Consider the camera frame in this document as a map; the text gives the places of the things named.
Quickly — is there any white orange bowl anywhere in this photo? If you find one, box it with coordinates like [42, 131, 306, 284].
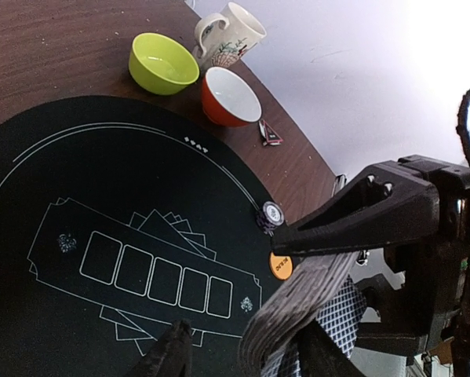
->
[201, 67, 262, 128]

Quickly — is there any red black triangle button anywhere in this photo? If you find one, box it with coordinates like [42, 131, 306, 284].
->
[258, 119, 283, 146]

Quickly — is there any green bowl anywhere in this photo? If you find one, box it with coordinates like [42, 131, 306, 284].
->
[128, 32, 200, 96]

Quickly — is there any orange big blind button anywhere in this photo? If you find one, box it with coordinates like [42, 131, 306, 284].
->
[268, 252, 293, 280]

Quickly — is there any black round poker mat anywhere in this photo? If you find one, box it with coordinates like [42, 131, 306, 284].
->
[0, 96, 279, 376]

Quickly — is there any white decorated mug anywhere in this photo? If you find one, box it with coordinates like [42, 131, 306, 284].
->
[192, 2, 267, 72]

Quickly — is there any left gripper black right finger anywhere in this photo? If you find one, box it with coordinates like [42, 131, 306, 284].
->
[270, 159, 439, 259]

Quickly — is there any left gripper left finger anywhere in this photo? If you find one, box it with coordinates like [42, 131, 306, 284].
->
[126, 320, 192, 377]

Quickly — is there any grey playing card deck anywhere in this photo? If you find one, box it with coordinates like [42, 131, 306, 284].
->
[238, 252, 359, 376]

